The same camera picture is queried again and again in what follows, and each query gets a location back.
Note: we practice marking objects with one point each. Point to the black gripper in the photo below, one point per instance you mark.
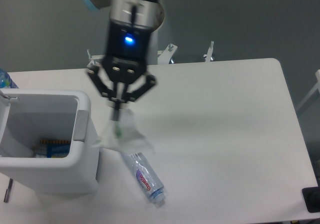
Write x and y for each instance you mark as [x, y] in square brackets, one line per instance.
[125, 61]

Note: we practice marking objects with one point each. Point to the clear plastic wrapper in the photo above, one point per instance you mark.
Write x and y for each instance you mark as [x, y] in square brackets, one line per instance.
[123, 135]

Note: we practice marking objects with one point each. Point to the blue bottle at edge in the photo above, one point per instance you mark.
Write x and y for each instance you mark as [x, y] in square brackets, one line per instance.
[6, 81]

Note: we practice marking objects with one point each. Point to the clear plastic water bottle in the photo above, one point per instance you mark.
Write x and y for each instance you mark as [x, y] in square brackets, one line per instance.
[146, 177]

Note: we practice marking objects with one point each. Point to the blue trash inside can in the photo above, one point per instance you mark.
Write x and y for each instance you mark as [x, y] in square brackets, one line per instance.
[51, 148]

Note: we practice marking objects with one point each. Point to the white trash can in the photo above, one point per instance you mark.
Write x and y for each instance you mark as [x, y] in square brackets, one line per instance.
[26, 117]

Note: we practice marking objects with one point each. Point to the white frame at right edge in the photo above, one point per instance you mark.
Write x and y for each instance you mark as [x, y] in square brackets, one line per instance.
[310, 97]

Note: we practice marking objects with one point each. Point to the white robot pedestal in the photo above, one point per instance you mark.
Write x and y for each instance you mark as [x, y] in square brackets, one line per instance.
[152, 55]

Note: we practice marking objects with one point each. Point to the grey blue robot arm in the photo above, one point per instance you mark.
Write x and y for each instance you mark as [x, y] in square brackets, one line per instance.
[139, 13]

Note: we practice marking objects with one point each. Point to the black object at table corner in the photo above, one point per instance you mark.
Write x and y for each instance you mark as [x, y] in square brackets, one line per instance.
[311, 197]

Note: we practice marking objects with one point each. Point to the dark metal tool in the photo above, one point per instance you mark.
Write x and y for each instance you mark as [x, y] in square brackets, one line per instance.
[8, 191]

